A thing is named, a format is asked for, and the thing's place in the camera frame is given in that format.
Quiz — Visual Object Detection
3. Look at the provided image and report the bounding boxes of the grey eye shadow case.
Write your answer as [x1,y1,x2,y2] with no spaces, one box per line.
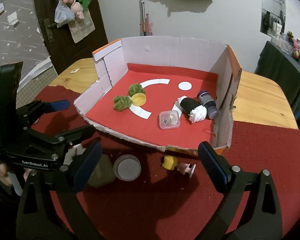
[88,154,116,187]

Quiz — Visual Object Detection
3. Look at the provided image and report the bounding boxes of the round white lidded jar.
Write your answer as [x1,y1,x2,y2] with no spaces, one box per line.
[113,154,141,181]

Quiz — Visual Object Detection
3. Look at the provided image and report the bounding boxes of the green fuzzy scrunchie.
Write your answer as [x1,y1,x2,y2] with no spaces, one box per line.
[128,83,146,97]
[113,96,132,112]

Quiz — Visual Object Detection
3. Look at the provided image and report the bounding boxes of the yellow plastic cap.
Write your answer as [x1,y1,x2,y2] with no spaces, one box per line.
[131,93,147,106]

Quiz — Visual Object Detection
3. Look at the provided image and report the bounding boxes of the yellow and pink small toy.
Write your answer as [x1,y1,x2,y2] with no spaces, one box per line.
[161,155,196,178]

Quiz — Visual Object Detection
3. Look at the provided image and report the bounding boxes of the small clear plastic container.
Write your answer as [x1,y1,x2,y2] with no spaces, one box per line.
[159,110,180,130]

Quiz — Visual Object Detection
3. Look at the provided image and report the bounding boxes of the black and white sock roll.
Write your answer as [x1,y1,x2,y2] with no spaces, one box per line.
[178,96,207,123]

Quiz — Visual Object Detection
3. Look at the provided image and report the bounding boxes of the dark blue cosmetic bottle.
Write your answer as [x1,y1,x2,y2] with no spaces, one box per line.
[197,90,219,120]

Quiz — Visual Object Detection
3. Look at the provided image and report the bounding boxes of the person's left hand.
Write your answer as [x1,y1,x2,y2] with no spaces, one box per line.
[0,160,32,186]

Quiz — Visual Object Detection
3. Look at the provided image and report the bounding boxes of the dark wooden door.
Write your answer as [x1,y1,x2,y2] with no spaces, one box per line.
[34,0,108,74]

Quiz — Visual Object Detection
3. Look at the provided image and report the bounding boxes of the red table cloth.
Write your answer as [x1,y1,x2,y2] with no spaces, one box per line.
[31,84,300,240]

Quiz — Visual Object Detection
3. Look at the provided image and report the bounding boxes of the pink plush toys on door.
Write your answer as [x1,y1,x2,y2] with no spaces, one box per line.
[61,0,84,20]

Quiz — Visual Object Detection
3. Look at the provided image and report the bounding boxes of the cardboard box with red bottom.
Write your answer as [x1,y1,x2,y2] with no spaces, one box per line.
[74,36,242,155]

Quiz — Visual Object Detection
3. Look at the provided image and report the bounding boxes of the dark green covered side table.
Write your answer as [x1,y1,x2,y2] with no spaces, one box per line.
[254,40,300,120]

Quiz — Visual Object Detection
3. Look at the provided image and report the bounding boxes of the stick with orange tip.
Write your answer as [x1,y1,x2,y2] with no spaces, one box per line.
[140,0,147,36]

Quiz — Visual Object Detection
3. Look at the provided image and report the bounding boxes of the wall mirror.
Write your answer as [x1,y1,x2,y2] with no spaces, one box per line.
[260,0,286,35]

